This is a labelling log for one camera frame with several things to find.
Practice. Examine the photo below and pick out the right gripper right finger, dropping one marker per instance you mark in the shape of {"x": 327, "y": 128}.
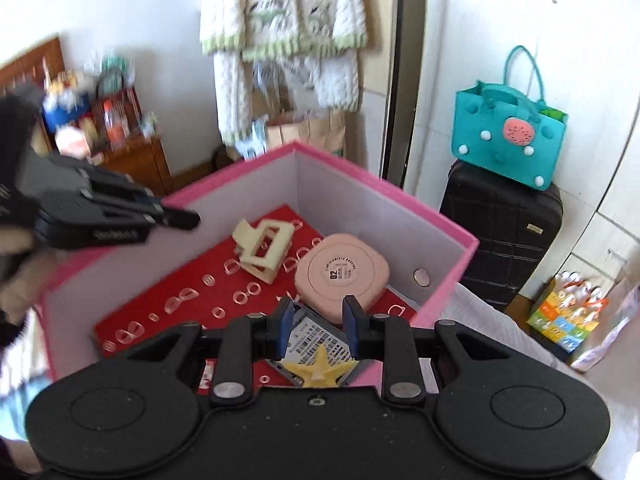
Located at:
{"x": 389, "y": 340}

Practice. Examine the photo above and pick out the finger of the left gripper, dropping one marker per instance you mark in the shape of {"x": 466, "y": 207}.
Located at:
{"x": 175, "y": 218}

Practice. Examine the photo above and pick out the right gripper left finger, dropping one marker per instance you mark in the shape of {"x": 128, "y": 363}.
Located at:
{"x": 254, "y": 337}

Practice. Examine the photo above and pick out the yellow starfish clip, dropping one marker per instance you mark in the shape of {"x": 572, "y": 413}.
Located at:
{"x": 320, "y": 373}

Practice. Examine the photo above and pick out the pink square compact case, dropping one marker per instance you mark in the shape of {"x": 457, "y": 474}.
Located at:
{"x": 340, "y": 265}

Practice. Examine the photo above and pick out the beige hair claw clip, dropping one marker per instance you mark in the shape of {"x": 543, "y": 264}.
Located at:
{"x": 263, "y": 248}

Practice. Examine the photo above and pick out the pink cardboard box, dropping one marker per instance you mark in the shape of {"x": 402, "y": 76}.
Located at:
{"x": 427, "y": 253}

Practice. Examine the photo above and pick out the white gloved left hand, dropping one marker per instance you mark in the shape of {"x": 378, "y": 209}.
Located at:
{"x": 30, "y": 278}

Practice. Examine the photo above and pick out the cluttered wooden nightstand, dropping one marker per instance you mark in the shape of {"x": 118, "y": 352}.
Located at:
{"x": 140, "y": 157}

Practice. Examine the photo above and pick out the brown paper bag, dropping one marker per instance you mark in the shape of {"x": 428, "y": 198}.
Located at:
{"x": 324, "y": 130}

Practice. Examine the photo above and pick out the black suitcase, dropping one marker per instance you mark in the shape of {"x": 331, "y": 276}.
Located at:
{"x": 514, "y": 224}

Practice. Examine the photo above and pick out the colourful drink bottle pack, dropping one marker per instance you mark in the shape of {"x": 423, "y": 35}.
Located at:
{"x": 566, "y": 313}

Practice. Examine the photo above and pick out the white fluffy robe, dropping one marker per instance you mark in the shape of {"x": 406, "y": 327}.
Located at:
{"x": 316, "y": 41}

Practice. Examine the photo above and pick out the teal felt tote bag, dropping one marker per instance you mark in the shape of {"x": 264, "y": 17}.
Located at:
{"x": 498, "y": 128}

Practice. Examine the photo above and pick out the grey patterned tablecloth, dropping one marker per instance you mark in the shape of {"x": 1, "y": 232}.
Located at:
{"x": 616, "y": 377}

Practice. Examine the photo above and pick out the black clothes rack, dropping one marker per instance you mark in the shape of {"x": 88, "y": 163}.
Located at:
{"x": 403, "y": 88}

